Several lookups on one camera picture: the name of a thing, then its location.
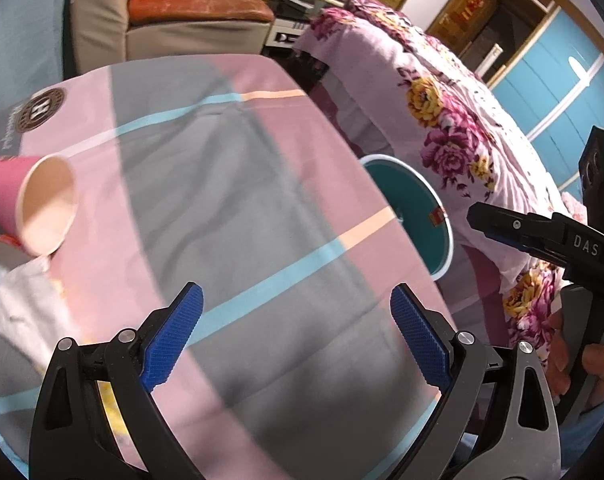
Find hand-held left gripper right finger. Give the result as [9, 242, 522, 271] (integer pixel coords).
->
[391, 283, 560, 480]

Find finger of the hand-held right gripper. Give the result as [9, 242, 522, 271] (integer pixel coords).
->
[487, 232, 569, 263]
[466, 203, 558, 248]

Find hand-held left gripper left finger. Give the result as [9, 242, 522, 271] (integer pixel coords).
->
[29, 282, 204, 480]

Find teal round stool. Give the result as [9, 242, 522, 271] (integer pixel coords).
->
[359, 154, 454, 281]

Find person's right hand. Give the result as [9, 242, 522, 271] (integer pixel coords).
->
[546, 305, 604, 406]

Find white crumpled cloth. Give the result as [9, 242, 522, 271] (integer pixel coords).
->
[0, 255, 83, 346]

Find blue sliding doors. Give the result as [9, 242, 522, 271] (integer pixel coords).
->
[492, 7, 604, 191]

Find pink and grey tablecloth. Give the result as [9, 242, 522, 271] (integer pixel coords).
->
[0, 54, 463, 480]

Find floral pink bedspread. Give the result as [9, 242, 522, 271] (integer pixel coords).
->
[294, 0, 590, 391]

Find light blue clothing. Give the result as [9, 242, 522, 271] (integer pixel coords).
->
[557, 402, 604, 463]

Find wooden cabinet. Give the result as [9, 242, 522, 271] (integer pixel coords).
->
[427, 0, 563, 86]

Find pink paper cup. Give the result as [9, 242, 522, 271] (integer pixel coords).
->
[0, 155, 78, 256]

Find beige armchair with orange cushion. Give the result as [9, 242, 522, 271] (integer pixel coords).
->
[72, 0, 275, 73]

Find black stereo shelf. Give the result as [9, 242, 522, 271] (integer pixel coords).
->
[269, 0, 348, 56]

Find grey-blue sofa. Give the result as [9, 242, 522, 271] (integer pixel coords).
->
[0, 0, 78, 111]

